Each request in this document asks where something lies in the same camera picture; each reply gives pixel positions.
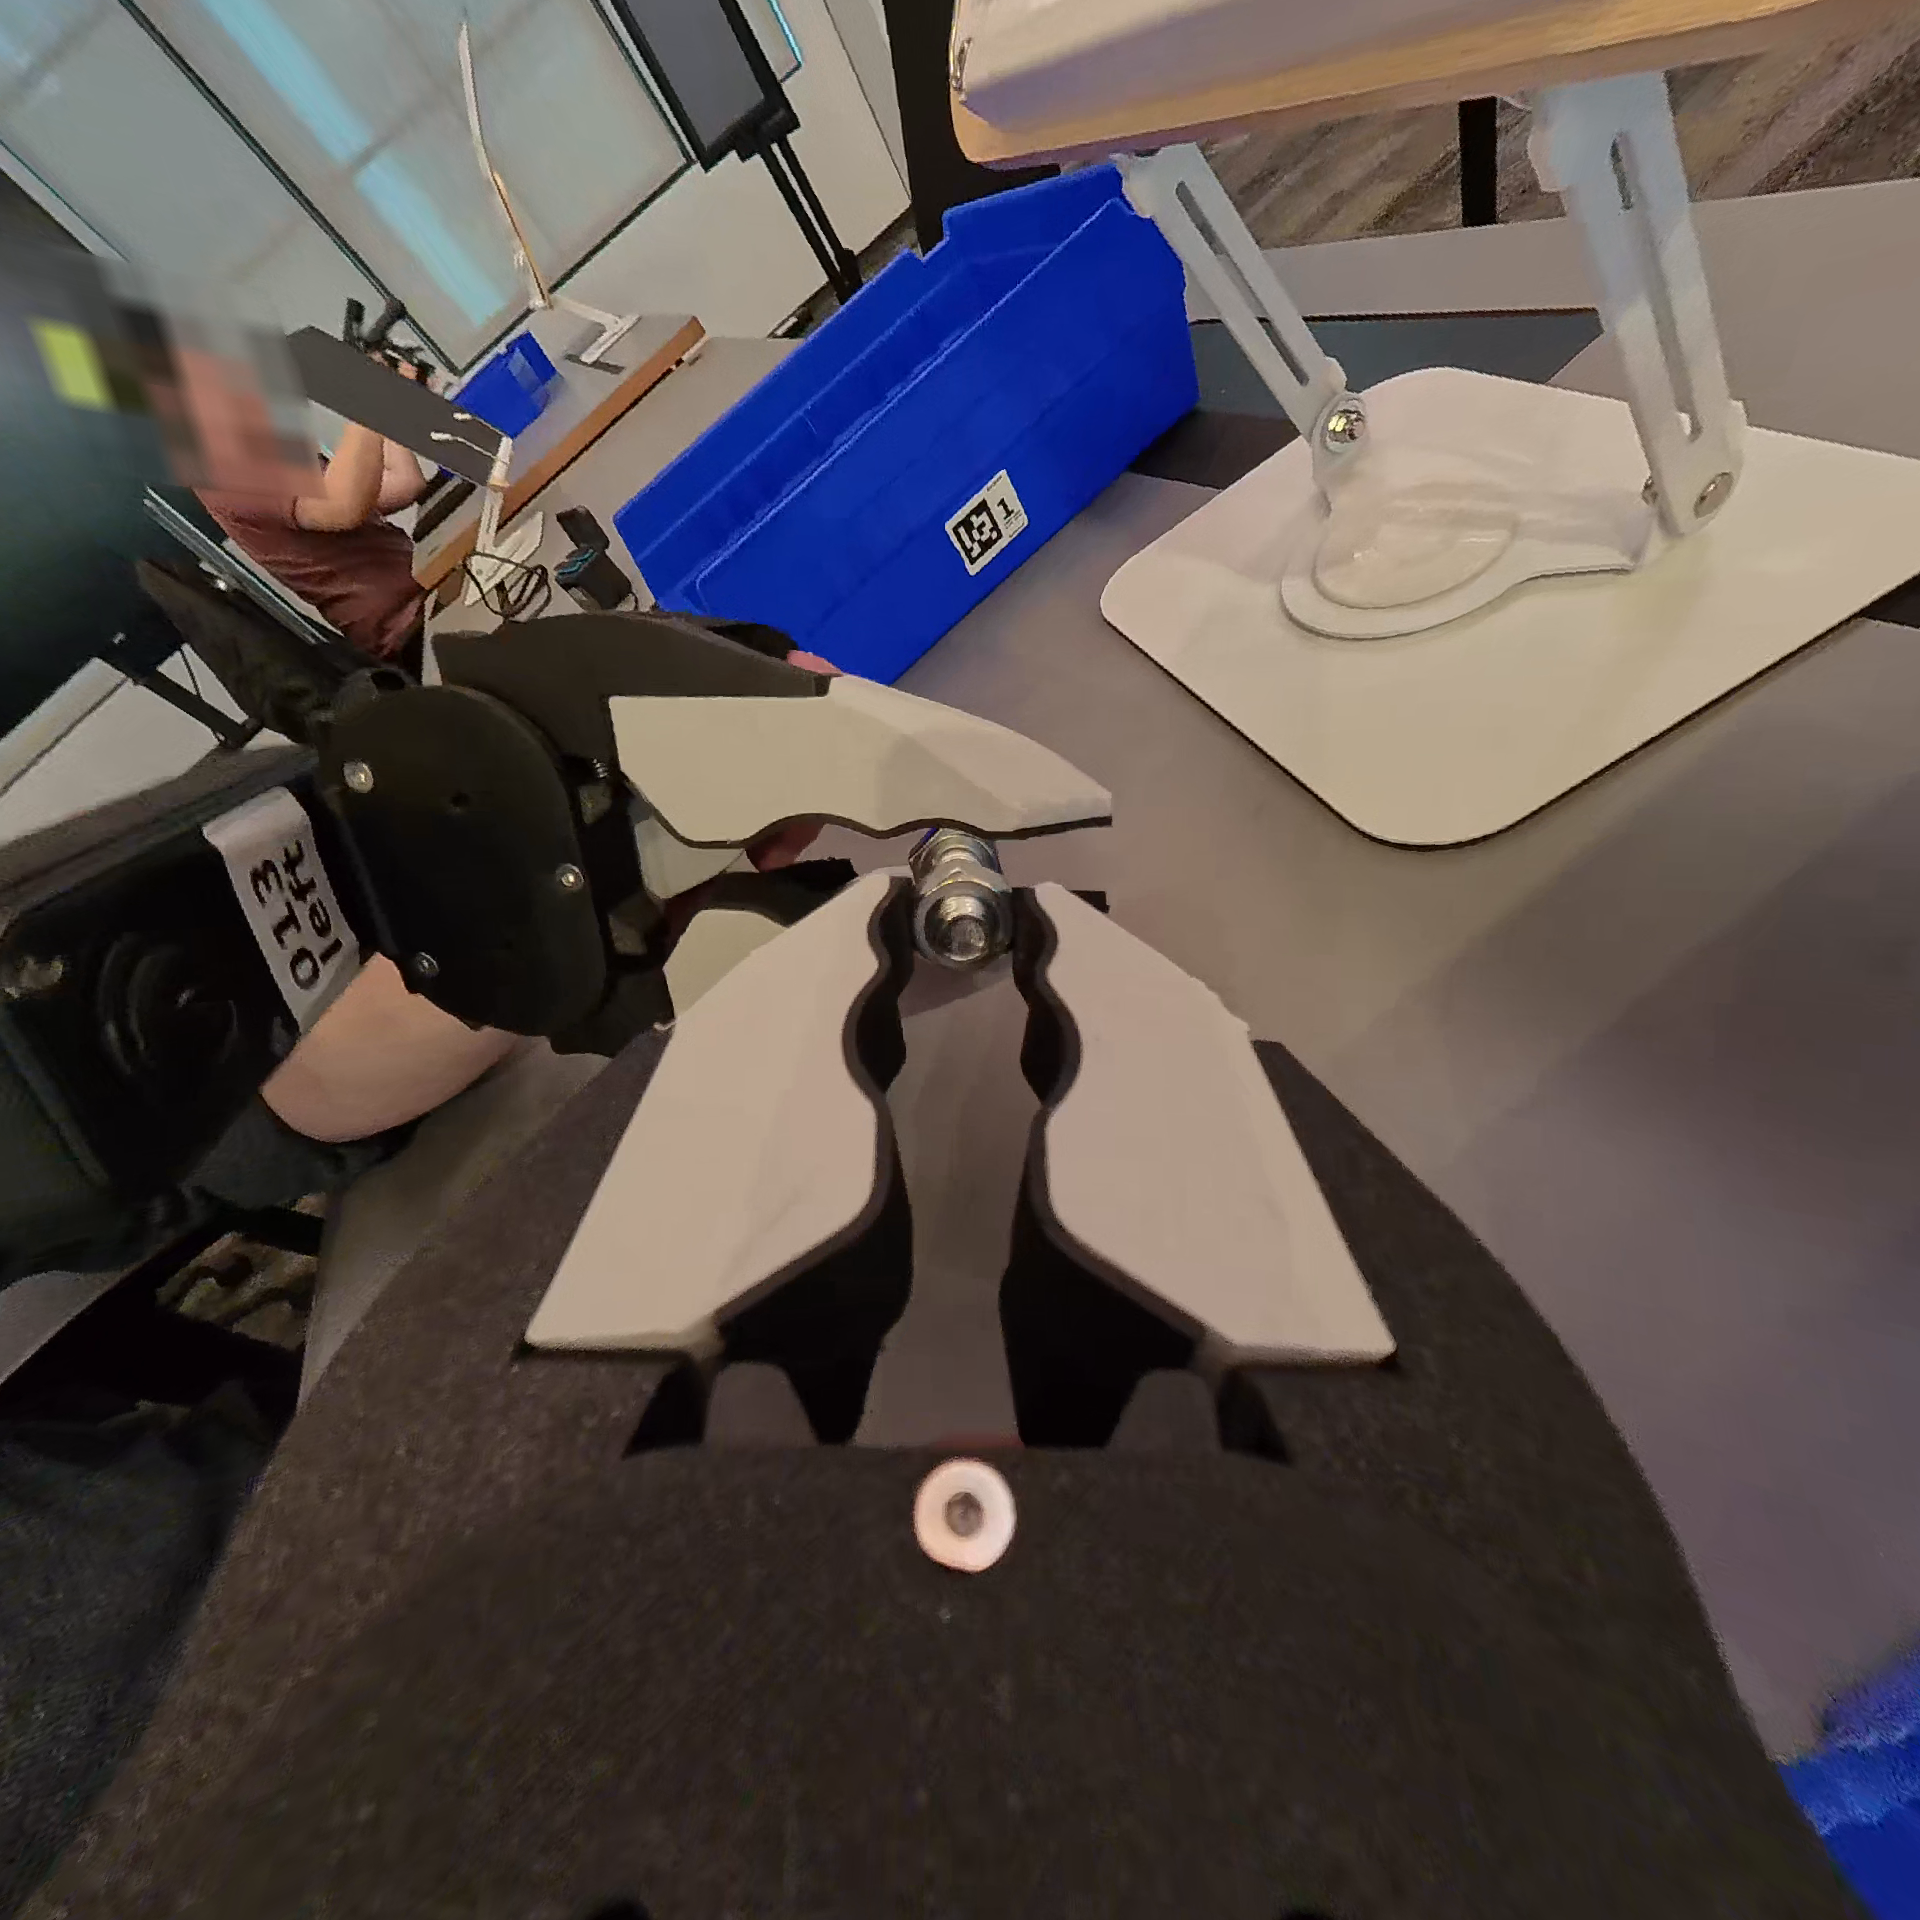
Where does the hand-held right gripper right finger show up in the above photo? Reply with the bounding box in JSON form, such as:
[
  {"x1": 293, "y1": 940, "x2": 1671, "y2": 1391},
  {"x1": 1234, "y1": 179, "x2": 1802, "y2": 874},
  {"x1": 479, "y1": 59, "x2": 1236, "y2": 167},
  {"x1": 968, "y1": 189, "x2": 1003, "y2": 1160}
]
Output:
[{"x1": 1002, "y1": 883, "x2": 1402, "y2": 1450}]

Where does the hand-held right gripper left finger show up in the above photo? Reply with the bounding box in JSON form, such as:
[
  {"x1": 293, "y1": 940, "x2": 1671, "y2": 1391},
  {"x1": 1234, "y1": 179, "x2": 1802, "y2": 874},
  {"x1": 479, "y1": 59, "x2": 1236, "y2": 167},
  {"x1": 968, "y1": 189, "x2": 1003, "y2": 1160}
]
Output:
[{"x1": 525, "y1": 874, "x2": 916, "y2": 1445}]

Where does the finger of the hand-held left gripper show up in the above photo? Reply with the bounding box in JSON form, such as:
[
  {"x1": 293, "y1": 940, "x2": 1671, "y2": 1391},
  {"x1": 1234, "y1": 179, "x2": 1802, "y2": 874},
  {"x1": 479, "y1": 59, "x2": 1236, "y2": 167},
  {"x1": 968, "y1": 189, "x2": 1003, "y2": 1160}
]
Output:
[
  {"x1": 606, "y1": 675, "x2": 1115, "y2": 860},
  {"x1": 653, "y1": 864, "x2": 869, "y2": 1029}
]

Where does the silver hex bolt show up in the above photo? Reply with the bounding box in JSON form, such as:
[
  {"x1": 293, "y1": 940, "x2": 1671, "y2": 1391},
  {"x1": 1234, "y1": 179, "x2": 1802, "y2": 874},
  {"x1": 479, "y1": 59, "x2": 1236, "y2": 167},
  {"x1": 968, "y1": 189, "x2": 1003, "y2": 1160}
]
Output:
[{"x1": 903, "y1": 826, "x2": 1007, "y2": 963}]

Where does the silver hex nut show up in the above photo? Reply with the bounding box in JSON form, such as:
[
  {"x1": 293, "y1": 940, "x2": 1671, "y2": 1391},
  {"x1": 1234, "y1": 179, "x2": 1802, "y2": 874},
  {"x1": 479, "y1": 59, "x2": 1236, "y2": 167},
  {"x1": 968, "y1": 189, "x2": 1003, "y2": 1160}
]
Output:
[{"x1": 910, "y1": 887, "x2": 1022, "y2": 968}]

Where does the blue bin with square label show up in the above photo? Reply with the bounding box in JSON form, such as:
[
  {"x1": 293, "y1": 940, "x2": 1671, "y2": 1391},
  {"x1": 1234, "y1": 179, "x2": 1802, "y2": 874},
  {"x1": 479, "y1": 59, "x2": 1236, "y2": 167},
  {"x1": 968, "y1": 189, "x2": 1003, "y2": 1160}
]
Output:
[{"x1": 613, "y1": 162, "x2": 1204, "y2": 687}]

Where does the wooden desk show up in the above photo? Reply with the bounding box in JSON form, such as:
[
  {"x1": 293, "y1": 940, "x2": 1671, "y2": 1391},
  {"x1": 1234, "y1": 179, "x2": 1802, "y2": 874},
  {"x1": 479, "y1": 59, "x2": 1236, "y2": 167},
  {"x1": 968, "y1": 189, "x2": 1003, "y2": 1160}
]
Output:
[{"x1": 404, "y1": 310, "x2": 710, "y2": 590}]

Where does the black board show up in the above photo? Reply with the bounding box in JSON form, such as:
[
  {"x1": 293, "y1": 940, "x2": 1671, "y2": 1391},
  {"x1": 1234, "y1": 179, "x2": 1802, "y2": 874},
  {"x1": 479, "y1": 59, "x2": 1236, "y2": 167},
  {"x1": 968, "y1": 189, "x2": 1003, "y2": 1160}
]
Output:
[{"x1": 280, "y1": 324, "x2": 518, "y2": 492}]

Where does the small blue bin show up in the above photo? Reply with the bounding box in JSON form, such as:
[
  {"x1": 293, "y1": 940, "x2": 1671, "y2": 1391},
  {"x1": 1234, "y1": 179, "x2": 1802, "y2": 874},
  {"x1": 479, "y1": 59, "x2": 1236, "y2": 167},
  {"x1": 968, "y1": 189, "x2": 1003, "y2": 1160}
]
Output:
[{"x1": 447, "y1": 330, "x2": 560, "y2": 432}]

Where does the thin white stand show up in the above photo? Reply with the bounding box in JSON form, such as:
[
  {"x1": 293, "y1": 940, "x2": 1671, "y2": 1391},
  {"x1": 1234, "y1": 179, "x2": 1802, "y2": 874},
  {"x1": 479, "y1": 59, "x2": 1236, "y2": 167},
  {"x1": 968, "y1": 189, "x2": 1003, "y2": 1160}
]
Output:
[{"x1": 455, "y1": 19, "x2": 644, "y2": 374}]

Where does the dark panel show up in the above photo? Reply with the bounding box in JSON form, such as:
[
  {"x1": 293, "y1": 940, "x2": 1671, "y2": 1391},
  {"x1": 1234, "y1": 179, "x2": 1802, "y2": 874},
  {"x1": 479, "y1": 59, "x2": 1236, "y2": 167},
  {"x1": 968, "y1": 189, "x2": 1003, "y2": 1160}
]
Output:
[{"x1": 0, "y1": 158, "x2": 203, "y2": 728}]

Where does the black monitor tripod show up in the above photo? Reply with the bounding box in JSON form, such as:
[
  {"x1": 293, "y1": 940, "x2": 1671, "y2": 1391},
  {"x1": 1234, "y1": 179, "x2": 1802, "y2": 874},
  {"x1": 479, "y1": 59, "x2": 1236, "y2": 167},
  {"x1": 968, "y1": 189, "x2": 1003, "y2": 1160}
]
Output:
[{"x1": 750, "y1": 88, "x2": 866, "y2": 301}]

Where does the white metal stand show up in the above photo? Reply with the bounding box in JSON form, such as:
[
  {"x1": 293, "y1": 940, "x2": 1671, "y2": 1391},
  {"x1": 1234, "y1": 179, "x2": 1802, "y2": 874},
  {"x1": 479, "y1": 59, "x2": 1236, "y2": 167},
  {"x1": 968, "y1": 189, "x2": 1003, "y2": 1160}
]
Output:
[{"x1": 1102, "y1": 76, "x2": 1920, "y2": 853}]

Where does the black monitor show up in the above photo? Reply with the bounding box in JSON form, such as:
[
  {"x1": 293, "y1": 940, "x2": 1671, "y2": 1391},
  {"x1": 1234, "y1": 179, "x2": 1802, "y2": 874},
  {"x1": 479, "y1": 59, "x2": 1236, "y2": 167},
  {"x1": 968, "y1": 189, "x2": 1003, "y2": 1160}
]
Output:
[{"x1": 607, "y1": 0, "x2": 804, "y2": 168}]

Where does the blue plastic bin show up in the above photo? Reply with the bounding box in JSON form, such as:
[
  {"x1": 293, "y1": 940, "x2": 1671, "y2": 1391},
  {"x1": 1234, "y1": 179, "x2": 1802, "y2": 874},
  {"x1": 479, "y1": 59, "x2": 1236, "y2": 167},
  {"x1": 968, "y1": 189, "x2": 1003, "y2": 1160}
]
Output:
[{"x1": 1776, "y1": 1656, "x2": 1920, "y2": 1884}]

